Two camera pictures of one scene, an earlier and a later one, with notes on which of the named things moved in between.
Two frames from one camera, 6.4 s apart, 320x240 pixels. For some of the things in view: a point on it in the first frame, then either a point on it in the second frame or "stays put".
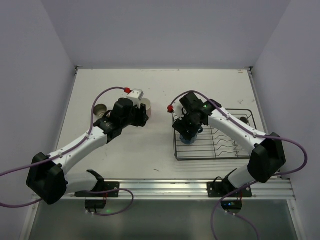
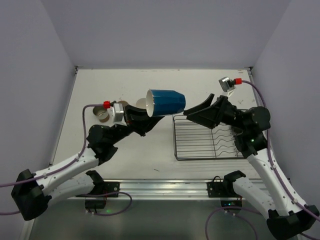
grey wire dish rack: (214, 144) stays put
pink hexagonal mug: (148, 105) stays put
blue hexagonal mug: (191, 141) to (160, 102)
